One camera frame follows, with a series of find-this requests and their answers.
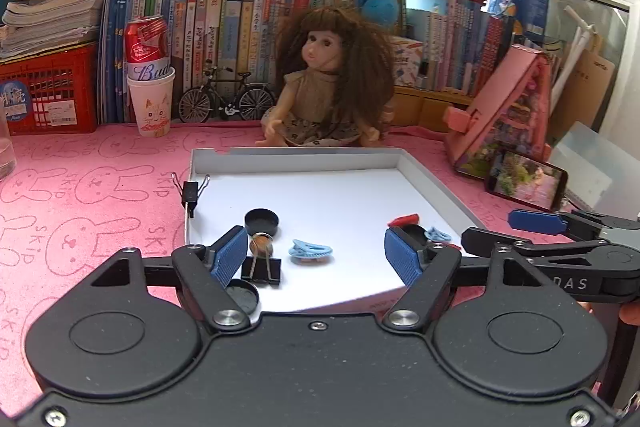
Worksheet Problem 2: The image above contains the black round lid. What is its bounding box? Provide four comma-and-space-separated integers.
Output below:
401, 225, 430, 251
244, 208, 279, 237
226, 279, 259, 315

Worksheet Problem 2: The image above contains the blue hair clip with bears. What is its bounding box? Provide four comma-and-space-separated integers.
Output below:
424, 227, 451, 244

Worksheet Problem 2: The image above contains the red crayon shaped toy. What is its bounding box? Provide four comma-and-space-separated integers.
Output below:
387, 213, 420, 228

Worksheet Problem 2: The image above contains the black binder clip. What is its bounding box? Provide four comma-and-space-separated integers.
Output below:
171, 172, 210, 219
241, 252, 281, 287

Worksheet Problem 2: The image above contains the brown walnut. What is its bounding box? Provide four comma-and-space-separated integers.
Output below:
250, 232, 273, 259

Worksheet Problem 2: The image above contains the smartphone playing video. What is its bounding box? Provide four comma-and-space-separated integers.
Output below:
485, 150, 568, 212

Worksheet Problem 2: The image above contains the black binder clip on tray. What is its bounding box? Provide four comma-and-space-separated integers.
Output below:
171, 172, 210, 219

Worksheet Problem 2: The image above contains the white cardboard box tray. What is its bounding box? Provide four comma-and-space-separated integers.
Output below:
186, 148, 480, 313

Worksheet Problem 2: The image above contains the pink triangular toy house box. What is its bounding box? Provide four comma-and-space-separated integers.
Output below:
444, 44, 551, 180

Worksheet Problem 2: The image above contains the pink bunny tablecloth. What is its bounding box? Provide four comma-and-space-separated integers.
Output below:
0, 120, 576, 417

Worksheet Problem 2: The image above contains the black miniature bicycle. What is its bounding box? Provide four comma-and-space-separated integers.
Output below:
178, 60, 276, 124

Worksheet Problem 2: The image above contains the white cat paper cup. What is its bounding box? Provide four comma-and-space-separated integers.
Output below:
127, 66, 175, 138

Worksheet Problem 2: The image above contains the brown haired doll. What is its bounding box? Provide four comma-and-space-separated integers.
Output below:
256, 6, 395, 147

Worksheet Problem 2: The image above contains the red Budweiser can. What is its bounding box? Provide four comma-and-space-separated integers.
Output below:
125, 15, 170, 81

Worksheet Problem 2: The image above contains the red plastic crate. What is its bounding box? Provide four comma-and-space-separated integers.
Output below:
1, 42, 98, 135

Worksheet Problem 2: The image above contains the row of books on shelf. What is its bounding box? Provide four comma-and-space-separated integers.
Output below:
96, 0, 507, 124

